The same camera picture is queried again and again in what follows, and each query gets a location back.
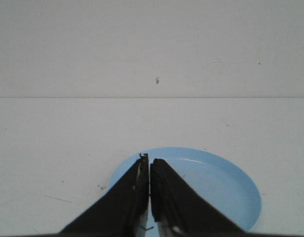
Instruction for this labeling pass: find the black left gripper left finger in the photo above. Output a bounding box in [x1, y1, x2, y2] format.
[60, 154, 149, 234]

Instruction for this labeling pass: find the light blue round plate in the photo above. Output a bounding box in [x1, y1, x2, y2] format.
[108, 147, 262, 233]

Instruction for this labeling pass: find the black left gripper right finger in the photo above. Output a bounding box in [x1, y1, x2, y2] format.
[150, 158, 245, 234]

